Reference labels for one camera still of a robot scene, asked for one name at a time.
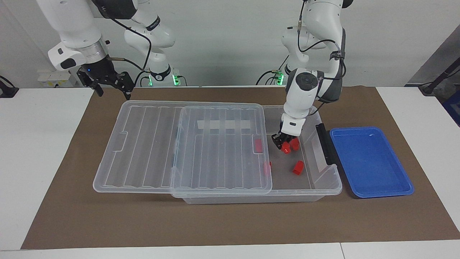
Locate black stand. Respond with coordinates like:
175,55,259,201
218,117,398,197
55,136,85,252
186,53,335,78
0,75,19,99
418,58,460,96

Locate black box latch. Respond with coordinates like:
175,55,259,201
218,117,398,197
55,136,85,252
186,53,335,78
315,123,339,166

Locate clear plastic lid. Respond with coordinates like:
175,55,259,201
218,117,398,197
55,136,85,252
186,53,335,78
92,100,273,196

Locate blue plastic tray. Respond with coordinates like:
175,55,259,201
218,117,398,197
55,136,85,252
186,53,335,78
329,126,415,199

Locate blue crate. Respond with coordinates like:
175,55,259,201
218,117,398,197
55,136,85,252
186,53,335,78
442,90,460,127

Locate clear plastic storage box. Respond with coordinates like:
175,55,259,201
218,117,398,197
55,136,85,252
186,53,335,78
172,104,343,205

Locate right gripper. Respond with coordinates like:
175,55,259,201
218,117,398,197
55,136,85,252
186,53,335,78
77,58,135,101

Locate black cable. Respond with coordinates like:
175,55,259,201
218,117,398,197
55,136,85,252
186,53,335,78
296,0,348,108
256,54,290,86
107,16,152,72
133,69,151,87

